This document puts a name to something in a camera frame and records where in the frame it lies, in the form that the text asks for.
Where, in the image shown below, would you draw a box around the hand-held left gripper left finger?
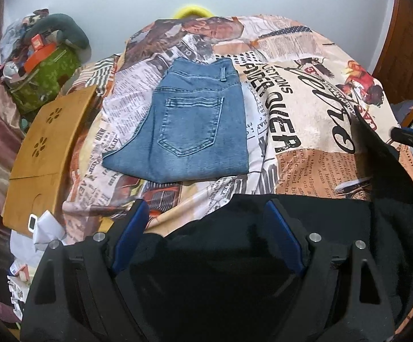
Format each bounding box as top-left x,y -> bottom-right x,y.
19,199 -> 151,342

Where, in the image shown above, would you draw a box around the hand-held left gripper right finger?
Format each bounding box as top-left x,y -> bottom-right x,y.
264,199 -> 396,342

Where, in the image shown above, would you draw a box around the black pants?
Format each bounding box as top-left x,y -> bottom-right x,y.
130,103 -> 413,342

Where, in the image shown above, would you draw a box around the white crumpled cloth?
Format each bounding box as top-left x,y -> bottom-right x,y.
9,210 -> 67,282

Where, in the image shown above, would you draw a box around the newspaper printed blanket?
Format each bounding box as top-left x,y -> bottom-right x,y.
62,14 -> 413,243

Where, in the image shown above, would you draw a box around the brown wooden door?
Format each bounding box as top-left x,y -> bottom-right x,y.
372,0 -> 413,129

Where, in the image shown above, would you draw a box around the wooden folding lap table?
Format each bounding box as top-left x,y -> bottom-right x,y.
2,85 -> 98,237

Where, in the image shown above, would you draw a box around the folded blue jeans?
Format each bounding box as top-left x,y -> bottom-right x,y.
101,57 -> 249,182

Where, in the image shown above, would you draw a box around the green patterned bag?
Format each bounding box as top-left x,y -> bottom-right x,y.
11,44 -> 82,115

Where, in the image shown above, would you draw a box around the orange box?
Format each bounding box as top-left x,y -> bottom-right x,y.
23,34 -> 56,74

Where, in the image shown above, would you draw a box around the pile of assorted clothes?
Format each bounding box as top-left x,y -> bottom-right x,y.
0,9 -> 50,82

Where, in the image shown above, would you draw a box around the yellow plush toy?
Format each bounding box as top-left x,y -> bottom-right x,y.
174,4 -> 214,19

